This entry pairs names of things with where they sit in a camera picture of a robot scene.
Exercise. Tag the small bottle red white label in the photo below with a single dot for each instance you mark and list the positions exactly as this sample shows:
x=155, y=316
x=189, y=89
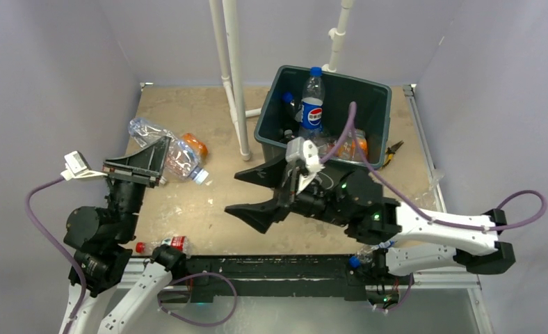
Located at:
x=181, y=243

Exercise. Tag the large pepsi bottle blue label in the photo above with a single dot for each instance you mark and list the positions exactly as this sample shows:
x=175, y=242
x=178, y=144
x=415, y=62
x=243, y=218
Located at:
x=311, y=108

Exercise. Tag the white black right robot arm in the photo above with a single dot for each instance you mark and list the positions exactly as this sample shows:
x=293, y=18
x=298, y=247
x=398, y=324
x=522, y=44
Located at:
x=407, y=239

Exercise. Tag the small pepsi bottle blue cap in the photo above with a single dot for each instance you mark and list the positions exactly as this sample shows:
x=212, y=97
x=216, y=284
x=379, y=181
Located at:
x=292, y=107

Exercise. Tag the white camera right wrist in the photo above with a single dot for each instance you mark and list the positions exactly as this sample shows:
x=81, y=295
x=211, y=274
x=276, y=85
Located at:
x=304, y=154

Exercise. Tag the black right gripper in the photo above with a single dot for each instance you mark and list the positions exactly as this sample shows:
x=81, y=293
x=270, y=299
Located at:
x=262, y=216

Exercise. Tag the blue label bottle near base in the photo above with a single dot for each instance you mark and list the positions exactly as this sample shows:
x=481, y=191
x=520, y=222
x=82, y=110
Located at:
x=366, y=253

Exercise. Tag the dark green trash bin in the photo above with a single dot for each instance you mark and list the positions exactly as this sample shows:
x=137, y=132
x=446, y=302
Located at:
x=373, y=110

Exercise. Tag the clear crushed bottle blue label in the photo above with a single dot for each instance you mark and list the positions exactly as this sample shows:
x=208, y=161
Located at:
x=181, y=160

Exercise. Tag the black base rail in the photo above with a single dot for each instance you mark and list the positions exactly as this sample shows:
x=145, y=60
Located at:
x=324, y=275

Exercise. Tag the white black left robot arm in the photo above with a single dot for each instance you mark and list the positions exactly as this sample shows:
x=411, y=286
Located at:
x=98, y=235

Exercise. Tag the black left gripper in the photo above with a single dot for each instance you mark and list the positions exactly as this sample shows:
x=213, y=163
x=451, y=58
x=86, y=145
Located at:
x=144, y=165

